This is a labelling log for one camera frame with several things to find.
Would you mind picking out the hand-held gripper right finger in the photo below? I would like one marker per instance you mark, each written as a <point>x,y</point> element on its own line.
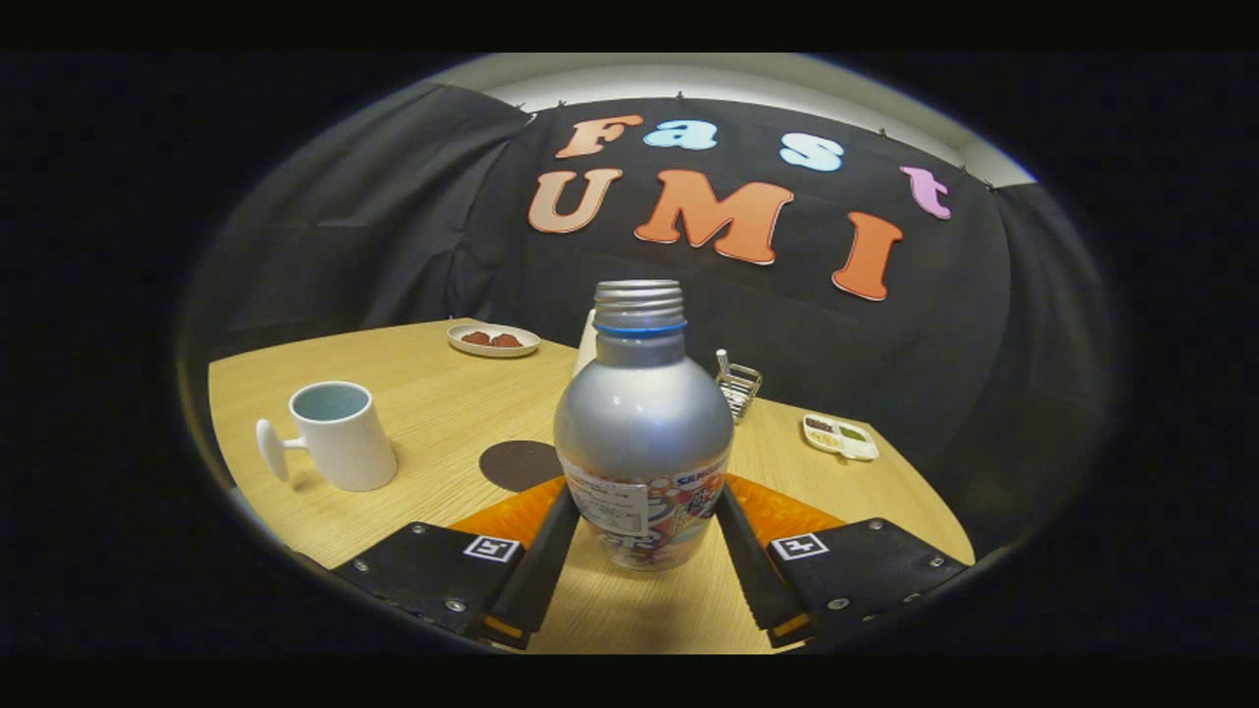
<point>752,575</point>

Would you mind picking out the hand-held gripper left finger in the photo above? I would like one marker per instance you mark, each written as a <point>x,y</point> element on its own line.
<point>536,580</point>

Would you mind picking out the dark brown round coaster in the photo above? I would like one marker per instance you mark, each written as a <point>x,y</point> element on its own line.
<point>516,464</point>

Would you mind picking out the silver juice bottle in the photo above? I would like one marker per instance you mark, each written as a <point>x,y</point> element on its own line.
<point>644,423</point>

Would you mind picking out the white cup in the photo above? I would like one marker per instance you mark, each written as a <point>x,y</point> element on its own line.
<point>344,442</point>

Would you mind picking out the white divided dish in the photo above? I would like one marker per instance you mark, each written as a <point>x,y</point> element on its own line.
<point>839,437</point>

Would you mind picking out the wooden table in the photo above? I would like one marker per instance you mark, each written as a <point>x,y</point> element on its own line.
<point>443,393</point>

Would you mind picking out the white toaster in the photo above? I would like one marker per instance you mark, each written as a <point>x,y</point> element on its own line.
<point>586,344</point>

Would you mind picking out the round plate with red food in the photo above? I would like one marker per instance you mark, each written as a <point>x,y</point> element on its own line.
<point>492,340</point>

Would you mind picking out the black backdrop cloth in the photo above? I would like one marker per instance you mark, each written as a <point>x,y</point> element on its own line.
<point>413,226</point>

